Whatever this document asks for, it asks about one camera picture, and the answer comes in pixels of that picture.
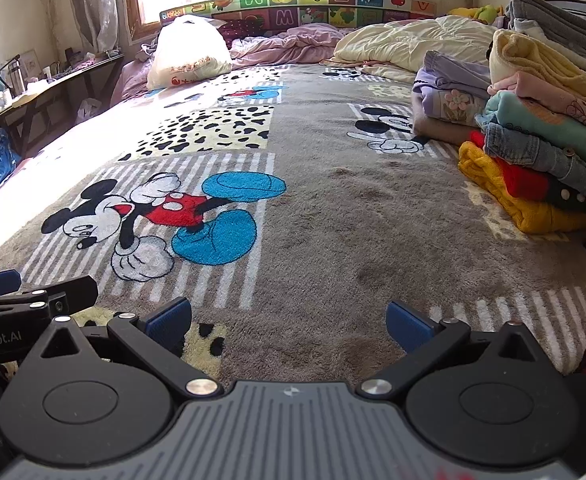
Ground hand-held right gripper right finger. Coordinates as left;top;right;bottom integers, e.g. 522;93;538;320
355;301;554;401

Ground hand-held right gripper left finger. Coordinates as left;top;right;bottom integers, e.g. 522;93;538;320
36;297;224;401

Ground cartoon mouse printed blanket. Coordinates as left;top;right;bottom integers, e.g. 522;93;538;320
0;62;586;377

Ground orange yellow folded sweater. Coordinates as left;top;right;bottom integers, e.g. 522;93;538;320
458;141;586;235

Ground red black folded garment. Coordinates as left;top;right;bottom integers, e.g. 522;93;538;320
470;130;586;213

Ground beige folded garment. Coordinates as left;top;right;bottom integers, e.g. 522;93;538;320
413;112;484;148

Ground dark side table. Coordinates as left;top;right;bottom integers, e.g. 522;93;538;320
0;52;124;161

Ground steel thermos bottle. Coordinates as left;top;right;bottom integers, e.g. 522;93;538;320
8;57;27;98

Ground folded denim jeans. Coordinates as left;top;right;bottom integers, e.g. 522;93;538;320
483;121;586;211

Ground lilac floral folded garment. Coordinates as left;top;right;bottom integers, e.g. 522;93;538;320
412;69;491;126

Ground teal folded garment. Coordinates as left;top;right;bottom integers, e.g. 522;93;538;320
474;92;586;161

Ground purple folded garment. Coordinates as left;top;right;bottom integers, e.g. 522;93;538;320
423;50;494;93

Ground white plastic bag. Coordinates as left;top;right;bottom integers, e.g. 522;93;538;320
146;15;234;90

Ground pink folded garment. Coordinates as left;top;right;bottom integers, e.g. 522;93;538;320
488;71;586;128

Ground cream crumpled quilt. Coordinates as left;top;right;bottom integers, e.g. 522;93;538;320
323;14;498;83

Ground pale lace curtain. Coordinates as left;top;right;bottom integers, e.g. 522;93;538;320
66;0;124;56

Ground pale yellow folded garment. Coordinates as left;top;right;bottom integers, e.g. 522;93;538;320
488;29;586;97

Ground mauve crumpled quilt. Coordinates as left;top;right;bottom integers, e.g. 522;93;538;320
110;24;359;106

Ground yellow green plush toy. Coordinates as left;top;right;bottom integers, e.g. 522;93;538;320
448;4;504;24

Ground colourful alphabet foam headboard mat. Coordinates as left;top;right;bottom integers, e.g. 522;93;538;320
159;0;436;28

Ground grey folded garment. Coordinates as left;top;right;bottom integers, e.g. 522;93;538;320
505;0;586;53

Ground small picture frame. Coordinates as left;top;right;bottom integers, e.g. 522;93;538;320
20;50;42;82

